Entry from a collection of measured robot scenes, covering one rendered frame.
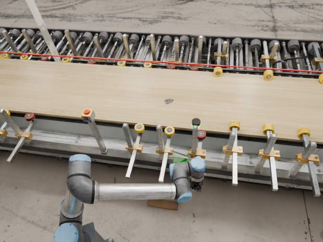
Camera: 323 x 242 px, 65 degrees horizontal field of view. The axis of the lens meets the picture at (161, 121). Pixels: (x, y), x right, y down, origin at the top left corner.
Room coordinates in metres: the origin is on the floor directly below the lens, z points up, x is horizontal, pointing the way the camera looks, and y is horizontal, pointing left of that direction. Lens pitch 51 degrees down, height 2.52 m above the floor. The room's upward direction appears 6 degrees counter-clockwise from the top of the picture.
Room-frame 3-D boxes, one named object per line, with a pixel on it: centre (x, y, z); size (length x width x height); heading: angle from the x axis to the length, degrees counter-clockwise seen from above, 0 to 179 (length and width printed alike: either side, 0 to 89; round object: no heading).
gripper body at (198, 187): (0.72, -0.19, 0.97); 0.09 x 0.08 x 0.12; 165
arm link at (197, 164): (0.73, -0.19, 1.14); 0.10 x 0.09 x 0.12; 94
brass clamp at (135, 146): (1.13, 0.24, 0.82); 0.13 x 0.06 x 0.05; 75
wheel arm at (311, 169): (0.80, -0.98, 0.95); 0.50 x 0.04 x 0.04; 165
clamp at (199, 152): (1.01, -0.24, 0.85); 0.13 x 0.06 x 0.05; 75
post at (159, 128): (1.08, 0.02, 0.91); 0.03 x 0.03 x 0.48; 75
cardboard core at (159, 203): (0.95, 0.07, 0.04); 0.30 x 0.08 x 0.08; 75
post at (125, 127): (1.14, 0.26, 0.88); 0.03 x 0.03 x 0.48; 75
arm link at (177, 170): (0.72, -0.08, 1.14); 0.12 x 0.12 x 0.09; 4
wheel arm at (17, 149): (1.34, 1.20, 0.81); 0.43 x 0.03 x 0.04; 165
